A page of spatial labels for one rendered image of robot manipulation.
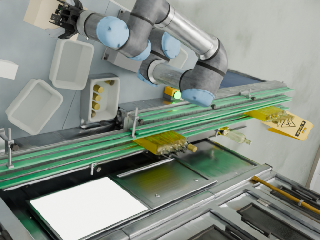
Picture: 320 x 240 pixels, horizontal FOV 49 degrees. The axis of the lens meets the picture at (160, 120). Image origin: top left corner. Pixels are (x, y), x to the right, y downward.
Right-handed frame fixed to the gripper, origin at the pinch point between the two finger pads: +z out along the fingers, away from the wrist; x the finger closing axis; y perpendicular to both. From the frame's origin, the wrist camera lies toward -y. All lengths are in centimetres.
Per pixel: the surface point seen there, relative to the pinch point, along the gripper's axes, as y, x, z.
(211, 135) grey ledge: -154, 31, 24
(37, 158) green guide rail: -22, 58, 17
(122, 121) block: -68, 36, 24
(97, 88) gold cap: -50, 23, 30
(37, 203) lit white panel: -24, 74, 9
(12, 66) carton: -5.3, 24.6, 30.0
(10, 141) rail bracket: -7, 51, 14
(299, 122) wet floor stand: -418, -6, 70
